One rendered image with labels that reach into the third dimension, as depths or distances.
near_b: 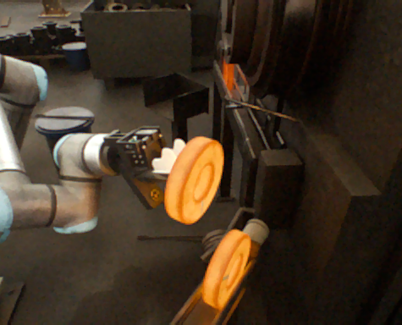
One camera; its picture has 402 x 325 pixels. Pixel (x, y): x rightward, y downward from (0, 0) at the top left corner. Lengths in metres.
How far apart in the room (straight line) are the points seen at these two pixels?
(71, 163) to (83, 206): 0.10
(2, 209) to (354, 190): 0.65
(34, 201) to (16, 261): 1.14
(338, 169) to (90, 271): 1.25
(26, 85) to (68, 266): 0.89
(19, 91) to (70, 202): 0.54
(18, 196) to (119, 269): 0.99
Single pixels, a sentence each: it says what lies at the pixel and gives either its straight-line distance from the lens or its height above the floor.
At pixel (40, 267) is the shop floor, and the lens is 1.74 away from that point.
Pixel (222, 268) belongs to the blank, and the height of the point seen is 0.77.
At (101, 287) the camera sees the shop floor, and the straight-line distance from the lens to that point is 1.57.
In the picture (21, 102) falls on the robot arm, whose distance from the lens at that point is 1.18.
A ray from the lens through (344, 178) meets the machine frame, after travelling 0.69.
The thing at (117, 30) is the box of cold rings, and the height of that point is 0.58.
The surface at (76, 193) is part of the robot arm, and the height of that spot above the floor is 0.81.
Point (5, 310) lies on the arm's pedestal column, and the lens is 1.64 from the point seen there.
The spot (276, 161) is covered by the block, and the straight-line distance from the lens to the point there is 0.82.
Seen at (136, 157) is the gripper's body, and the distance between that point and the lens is 0.60.
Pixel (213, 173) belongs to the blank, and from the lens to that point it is 0.58.
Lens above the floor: 1.25
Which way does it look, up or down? 35 degrees down
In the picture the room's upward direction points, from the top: straight up
